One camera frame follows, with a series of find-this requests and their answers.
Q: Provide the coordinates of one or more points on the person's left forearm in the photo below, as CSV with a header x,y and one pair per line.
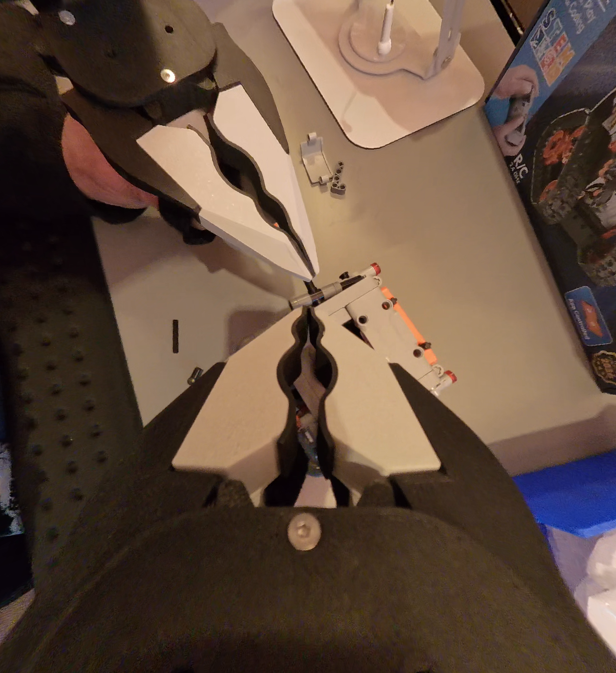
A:
x,y
13,105

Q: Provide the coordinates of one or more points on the person's left hand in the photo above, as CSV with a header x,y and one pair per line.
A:
x,y
97,168

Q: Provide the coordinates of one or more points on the grey toy brick model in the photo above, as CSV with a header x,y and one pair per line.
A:
x,y
392,326

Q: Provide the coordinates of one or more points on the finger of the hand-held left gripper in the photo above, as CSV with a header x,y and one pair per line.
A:
x,y
213,195
266,147

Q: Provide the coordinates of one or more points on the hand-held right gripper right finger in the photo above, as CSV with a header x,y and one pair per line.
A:
x,y
387,421

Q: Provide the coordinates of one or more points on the blue plastic bin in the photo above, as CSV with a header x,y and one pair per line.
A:
x,y
581,489

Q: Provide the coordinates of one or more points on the black toy axle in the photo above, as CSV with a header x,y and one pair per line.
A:
x,y
175,337

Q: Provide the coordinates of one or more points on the small grey toy part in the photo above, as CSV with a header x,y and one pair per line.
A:
x,y
314,158

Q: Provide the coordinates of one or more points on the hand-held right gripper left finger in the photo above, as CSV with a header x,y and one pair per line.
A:
x,y
224,421

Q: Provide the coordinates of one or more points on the robot kit box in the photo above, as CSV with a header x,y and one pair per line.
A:
x,y
581,189

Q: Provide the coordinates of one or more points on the white stand base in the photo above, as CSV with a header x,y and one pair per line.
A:
x,y
392,95

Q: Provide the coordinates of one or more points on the small dark toy part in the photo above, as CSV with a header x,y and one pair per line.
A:
x,y
337,179

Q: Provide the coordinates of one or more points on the clear plastic bags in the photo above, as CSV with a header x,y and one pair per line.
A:
x,y
613,599

